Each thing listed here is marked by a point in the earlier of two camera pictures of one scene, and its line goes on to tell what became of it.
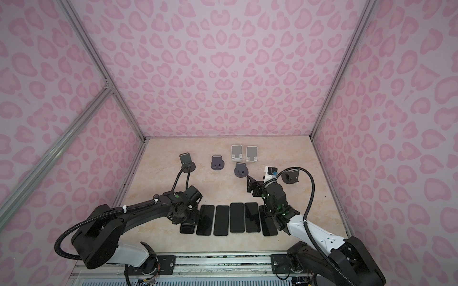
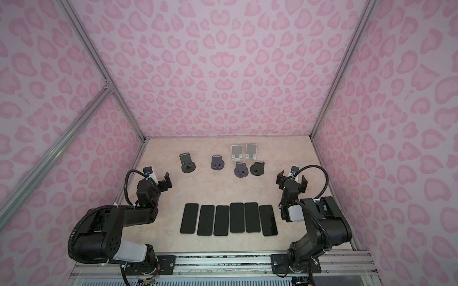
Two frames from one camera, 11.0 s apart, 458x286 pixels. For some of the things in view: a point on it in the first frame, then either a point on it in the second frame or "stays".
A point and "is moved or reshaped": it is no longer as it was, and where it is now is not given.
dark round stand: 241,170 stays
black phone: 268,226 stays
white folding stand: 251,154 stays
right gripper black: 259,187 → 281,181
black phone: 206,220 stays
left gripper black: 194,220 → 163,187
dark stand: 290,177 is moved or reshaped
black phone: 237,217 stays
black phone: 251,217 stays
